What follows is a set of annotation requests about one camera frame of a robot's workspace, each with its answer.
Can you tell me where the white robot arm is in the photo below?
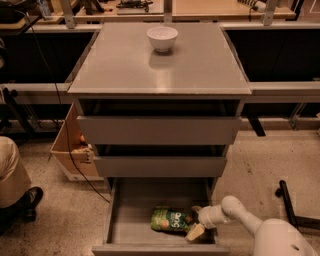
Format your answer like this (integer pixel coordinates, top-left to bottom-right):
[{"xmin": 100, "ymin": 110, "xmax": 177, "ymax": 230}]
[{"xmin": 186, "ymin": 196, "xmax": 319, "ymax": 256}]

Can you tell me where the wooden workbench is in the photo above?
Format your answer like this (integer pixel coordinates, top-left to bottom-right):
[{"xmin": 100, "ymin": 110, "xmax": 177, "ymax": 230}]
[{"xmin": 1, "ymin": 0, "xmax": 320, "ymax": 33}]

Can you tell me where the black cable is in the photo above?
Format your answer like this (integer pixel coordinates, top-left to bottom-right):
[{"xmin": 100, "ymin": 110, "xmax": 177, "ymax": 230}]
[{"xmin": 13, "ymin": 9, "xmax": 111, "ymax": 204}]

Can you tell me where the green rice chip bag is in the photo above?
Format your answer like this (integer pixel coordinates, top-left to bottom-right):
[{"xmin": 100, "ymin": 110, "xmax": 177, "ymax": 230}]
[{"xmin": 151, "ymin": 206, "xmax": 193, "ymax": 232}]

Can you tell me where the grey drawer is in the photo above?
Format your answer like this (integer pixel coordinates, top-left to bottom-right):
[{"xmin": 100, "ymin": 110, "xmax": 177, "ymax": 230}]
[
  {"xmin": 92, "ymin": 178, "xmax": 230, "ymax": 256},
  {"xmin": 94, "ymin": 156, "xmax": 227, "ymax": 177},
  {"xmin": 77, "ymin": 116, "xmax": 241, "ymax": 145}
]

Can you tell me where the black metal stand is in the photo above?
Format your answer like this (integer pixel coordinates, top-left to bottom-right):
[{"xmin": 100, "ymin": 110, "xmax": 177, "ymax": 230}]
[{"xmin": 275, "ymin": 180, "xmax": 320, "ymax": 230}]

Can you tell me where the grey bottom drawer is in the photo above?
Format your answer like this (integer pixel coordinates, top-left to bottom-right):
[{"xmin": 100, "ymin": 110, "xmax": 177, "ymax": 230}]
[{"xmin": 92, "ymin": 178, "xmax": 230, "ymax": 256}]

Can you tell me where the black shoe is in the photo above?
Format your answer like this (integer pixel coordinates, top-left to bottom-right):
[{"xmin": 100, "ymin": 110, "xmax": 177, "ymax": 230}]
[{"xmin": 0, "ymin": 187, "xmax": 43, "ymax": 235}]

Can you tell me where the grey middle drawer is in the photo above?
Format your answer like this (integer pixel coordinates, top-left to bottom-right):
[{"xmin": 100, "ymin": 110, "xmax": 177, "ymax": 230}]
[{"xmin": 94, "ymin": 156, "xmax": 227, "ymax": 177}]

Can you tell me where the grey drawer cabinet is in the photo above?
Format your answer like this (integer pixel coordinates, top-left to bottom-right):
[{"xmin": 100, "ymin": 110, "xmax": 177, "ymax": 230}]
[{"xmin": 67, "ymin": 22, "xmax": 253, "ymax": 181}]

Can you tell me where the grey top drawer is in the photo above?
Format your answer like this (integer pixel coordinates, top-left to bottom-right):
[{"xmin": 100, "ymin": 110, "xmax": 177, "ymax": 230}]
[{"xmin": 77, "ymin": 116, "xmax": 241, "ymax": 145}]

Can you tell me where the white ceramic bowl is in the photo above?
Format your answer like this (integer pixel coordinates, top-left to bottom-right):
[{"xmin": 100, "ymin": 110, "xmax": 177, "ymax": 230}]
[{"xmin": 147, "ymin": 26, "xmax": 178, "ymax": 52}]

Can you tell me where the person's beige trouser leg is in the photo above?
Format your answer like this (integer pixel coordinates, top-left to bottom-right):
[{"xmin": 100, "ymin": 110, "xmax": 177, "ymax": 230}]
[{"xmin": 0, "ymin": 136, "xmax": 31, "ymax": 208}]

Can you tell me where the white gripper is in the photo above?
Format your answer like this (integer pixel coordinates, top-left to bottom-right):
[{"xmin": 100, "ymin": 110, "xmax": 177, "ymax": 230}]
[{"xmin": 186, "ymin": 205, "xmax": 230, "ymax": 242}]

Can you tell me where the cardboard box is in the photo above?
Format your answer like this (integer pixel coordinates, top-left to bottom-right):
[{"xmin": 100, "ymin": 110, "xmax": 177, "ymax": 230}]
[{"xmin": 51, "ymin": 105, "xmax": 102, "ymax": 181}]

